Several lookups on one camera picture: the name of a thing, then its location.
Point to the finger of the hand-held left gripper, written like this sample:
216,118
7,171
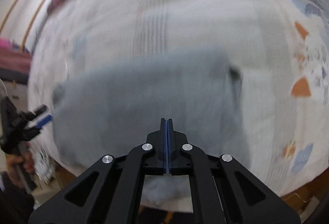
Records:
45,120
39,110

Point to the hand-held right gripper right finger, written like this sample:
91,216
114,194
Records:
171,147

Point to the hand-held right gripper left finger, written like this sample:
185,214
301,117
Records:
163,147

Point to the grey zip hoodie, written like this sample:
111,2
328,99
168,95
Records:
141,98

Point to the person's left hand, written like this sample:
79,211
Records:
27,162

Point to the pink grey towel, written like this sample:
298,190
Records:
12,57

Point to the bed with printed sheet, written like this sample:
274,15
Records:
205,8

